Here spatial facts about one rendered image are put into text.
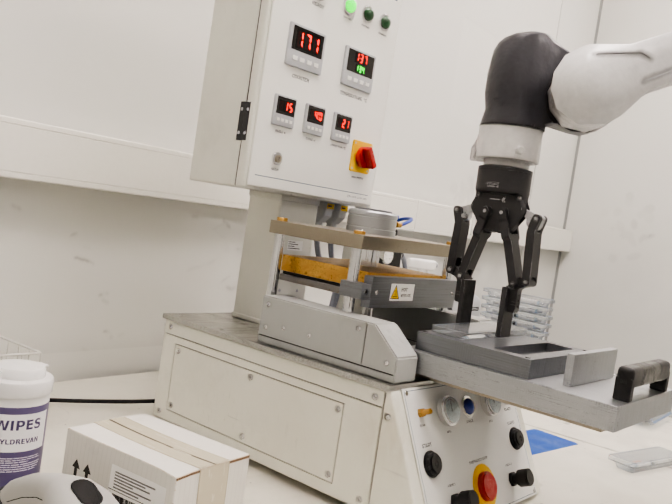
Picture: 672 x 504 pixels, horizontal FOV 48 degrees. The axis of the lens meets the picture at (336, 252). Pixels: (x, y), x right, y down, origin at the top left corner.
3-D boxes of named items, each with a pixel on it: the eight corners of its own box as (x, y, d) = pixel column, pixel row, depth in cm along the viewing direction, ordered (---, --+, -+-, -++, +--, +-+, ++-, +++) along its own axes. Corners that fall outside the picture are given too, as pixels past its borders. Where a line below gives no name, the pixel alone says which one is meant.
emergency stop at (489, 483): (476, 504, 104) (470, 474, 104) (490, 498, 107) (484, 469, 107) (487, 503, 103) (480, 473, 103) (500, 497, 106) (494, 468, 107)
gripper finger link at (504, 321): (512, 286, 106) (516, 287, 106) (504, 335, 106) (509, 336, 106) (502, 286, 104) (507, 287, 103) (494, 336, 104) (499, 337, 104)
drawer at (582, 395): (395, 373, 102) (404, 316, 102) (475, 363, 119) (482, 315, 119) (612, 440, 84) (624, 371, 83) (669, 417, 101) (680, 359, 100)
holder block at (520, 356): (414, 348, 102) (417, 329, 102) (485, 342, 117) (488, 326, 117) (528, 380, 91) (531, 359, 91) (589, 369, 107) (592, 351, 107)
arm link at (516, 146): (526, 123, 99) (520, 165, 100) (564, 139, 109) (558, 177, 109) (445, 121, 107) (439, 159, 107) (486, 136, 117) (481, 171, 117)
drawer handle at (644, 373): (611, 398, 87) (617, 364, 87) (651, 387, 99) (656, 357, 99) (628, 403, 86) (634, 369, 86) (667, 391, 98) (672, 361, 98)
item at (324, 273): (278, 279, 118) (287, 218, 117) (364, 282, 135) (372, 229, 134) (366, 300, 107) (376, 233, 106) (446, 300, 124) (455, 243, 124)
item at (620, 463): (633, 476, 134) (635, 464, 134) (605, 465, 139) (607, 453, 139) (684, 466, 146) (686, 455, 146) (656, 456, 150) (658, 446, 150)
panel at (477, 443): (431, 541, 93) (400, 389, 97) (535, 494, 116) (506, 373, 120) (445, 540, 92) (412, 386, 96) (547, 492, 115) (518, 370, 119)
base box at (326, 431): (151, 420, 125) (165, 318, 124) (302, 398, 154) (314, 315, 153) (421, 548, 91) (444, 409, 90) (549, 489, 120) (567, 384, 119)
